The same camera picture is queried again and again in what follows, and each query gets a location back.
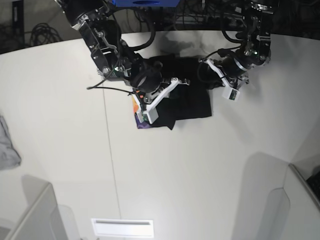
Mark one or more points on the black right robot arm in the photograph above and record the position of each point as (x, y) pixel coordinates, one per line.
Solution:
(114, 58)

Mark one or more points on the blue box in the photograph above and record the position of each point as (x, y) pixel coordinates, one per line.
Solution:
(145, 3)

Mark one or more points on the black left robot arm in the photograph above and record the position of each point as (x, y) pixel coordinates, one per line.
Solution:
(254, 42)

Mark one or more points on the grey cloth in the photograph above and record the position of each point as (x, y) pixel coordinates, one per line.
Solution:
(9, 157)

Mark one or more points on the black keyboard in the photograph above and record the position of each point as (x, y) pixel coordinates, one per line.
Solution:
(314, 184)

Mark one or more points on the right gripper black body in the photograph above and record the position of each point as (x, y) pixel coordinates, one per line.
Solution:
(146, 74)

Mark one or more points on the black T-shirt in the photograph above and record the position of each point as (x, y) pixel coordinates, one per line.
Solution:
(186, 101)

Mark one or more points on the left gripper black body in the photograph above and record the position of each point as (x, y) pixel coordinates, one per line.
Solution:
(229, 67)

